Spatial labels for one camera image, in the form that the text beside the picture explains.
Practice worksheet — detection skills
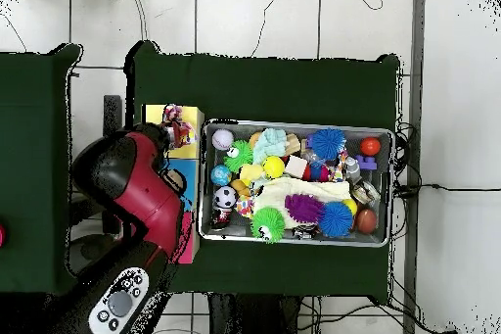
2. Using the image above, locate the blue spiky ball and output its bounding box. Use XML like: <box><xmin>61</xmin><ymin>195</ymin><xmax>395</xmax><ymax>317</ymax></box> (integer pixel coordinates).
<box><xmin>318</xmin><ymin>201</ymin><xmax>355</xmax><ymax>239</ymax></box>
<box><xmin>310</xmin><ymin>127</ymin><xmax>347</xmax><ymax>162</ymax></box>

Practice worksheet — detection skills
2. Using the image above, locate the colourful dotted cloth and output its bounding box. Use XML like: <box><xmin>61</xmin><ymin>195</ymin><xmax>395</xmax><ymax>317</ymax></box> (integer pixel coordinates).
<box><xmin>160</xmin><ymin>103</ymin><xmax>198</xmax><ymax>150</ymax></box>

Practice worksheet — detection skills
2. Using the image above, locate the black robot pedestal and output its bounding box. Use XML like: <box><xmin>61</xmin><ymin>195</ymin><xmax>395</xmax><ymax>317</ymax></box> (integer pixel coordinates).
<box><xmin>208</xmin><ymin>293</ymin><xmax>302</xmax><ymax>334</ymax></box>

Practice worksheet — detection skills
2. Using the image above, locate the dark green table cloth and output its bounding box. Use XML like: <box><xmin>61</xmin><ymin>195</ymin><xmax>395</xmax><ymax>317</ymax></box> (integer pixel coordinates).
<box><xmin>122</xmin><ymin>40</ymin><xmax>401</xmax><ymax>306</ymax></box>

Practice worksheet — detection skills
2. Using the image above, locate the dark green side-table cloth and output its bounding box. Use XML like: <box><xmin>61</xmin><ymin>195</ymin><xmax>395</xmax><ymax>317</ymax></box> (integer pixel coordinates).
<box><xmin>0</xmin><ymin>43</ymin><xmax>91</xmax><ymax>297</ymax></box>

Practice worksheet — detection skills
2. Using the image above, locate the black and white soccer ball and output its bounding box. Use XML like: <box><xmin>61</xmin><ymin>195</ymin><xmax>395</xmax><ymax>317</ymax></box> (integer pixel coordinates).
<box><xmin>213</xmin><ymin>185</ymin><xmax>239</xmax><ymax>210</ymax></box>

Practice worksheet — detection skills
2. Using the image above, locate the shallow mesh bin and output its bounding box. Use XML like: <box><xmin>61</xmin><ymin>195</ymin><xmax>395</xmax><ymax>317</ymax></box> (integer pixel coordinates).
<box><xmin>198</xmin><ymin>118</ymin><xmax>394</xmax><ymax>248</ymax></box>

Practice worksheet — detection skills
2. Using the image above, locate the green spiky ball white nub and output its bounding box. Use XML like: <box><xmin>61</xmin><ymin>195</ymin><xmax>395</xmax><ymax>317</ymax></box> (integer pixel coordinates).
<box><xmin>250</xmin><ymin>207</ymin><xmax>286</xmax><ymax>244</ymax></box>

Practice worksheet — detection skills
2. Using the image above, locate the yellow tennis ball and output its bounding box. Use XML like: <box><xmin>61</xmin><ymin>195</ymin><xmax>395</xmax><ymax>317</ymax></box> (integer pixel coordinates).
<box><xmin>262</xmin><ymin>155</ymin><xmax>286</xmax><ymax>179</ymax></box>

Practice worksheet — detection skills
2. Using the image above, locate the wooden box with three holes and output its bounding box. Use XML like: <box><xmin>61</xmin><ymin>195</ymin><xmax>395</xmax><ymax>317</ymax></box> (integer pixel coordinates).
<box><xmin>139</xmin><ymin>104</ymin><xmax>205</xmax><ymax>265</ymax></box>

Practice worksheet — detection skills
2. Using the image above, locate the green spiky ball with eyes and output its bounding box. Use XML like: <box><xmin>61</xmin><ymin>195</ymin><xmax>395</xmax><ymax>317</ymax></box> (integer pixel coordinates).
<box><xmin>223</xmin><ymin>139</ymin><xmax>254</xmax><ymax>174</ymax></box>

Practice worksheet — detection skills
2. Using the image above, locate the cream muslin cloth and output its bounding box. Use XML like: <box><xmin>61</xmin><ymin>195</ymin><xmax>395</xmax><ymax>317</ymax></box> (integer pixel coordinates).
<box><xmin>253</xmin><ymin>175</ymin><xmax>352</xmax><ymax>230</ymax></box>

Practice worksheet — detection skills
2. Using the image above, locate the mint green cloth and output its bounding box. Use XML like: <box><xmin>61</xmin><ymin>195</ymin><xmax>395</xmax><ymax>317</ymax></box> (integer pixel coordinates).
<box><xmin>251</xmin><ymin>126</ymin><xmax>289</xmax><ymax>165</ymax></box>

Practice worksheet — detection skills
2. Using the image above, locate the purple spiky toy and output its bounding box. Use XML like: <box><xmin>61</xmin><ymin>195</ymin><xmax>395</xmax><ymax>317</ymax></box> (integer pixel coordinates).
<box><xmin>284</xmin><ymin>193</ymin><xmax>325</xmax><ymax>224</ymax></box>

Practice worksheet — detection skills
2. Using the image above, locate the black upright panel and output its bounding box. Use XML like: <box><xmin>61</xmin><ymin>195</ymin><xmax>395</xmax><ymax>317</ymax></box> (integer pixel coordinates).
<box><xmin>102</xmin><ymin>94</ymin><xmax>123</xmax><ymax>137</ymax></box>

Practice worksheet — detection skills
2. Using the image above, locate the blue globe ball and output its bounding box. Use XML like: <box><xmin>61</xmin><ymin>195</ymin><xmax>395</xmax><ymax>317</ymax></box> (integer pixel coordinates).
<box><xmin>209</xmin><ymin>165</ymin><xmax>233</xmax><ymax>187</ymax></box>

